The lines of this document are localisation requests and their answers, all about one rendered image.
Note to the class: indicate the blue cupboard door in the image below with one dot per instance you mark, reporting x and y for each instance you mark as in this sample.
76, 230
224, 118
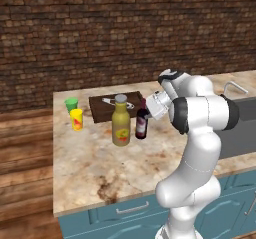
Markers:
133, 231
223, 216

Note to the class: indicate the olive yellow bottle grey cap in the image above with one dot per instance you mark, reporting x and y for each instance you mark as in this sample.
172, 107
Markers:
120, 126

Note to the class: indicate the yellow cup red print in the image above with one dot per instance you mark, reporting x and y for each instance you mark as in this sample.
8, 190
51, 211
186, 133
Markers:
76, 120

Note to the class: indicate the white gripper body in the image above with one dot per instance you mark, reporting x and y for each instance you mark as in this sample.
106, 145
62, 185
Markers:
158, 105

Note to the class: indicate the silver kitchen tool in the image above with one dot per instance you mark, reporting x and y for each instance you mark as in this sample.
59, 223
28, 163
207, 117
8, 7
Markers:
108, 100

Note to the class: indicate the green cup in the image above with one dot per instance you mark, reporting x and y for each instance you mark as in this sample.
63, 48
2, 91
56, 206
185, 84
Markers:
71, 103

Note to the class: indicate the dark grey sink basin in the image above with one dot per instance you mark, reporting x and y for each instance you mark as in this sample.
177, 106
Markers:
241, 129

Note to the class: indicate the blue drawer front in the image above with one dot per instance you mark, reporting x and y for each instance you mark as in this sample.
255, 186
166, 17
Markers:
106, 211
240, 179

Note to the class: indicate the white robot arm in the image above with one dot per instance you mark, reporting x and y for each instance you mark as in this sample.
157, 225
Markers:
196, 156

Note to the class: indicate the silver tap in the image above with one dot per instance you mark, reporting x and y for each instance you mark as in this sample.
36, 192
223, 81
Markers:
235, 87

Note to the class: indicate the dark brown cutting board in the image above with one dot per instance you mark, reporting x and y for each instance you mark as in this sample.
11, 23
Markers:
103, 111

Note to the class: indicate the dark red wine bottle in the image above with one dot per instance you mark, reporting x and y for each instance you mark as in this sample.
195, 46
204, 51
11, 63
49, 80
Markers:
141, 126

